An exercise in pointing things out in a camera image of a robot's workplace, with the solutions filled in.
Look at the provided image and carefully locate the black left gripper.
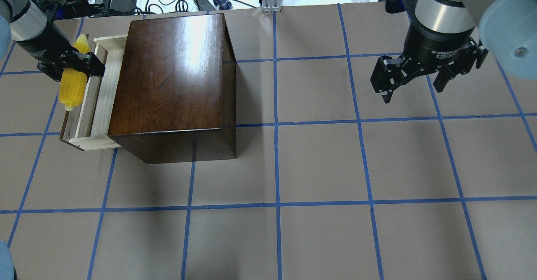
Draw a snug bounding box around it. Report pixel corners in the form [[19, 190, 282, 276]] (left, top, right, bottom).
[[15, 24, 106, 83]]

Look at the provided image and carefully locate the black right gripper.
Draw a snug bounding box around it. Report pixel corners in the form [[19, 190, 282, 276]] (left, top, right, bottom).
[[370, 22, 489, 104]]

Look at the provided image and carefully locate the yellow plastic corn cob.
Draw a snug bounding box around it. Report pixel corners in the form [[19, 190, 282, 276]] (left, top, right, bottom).
[[59, 35, 90, 111]]

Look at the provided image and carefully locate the light wood drawer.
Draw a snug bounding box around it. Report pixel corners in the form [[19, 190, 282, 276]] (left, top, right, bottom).
[[60, 35, 127, 151]]

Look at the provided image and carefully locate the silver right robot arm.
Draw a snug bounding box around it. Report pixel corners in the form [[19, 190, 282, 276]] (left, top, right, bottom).
[[370, 0, 536, 104]]

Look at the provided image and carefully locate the dark brown wooden drawer box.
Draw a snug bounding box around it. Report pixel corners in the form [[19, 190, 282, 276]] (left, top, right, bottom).
[[107, 14, 237, 164]]

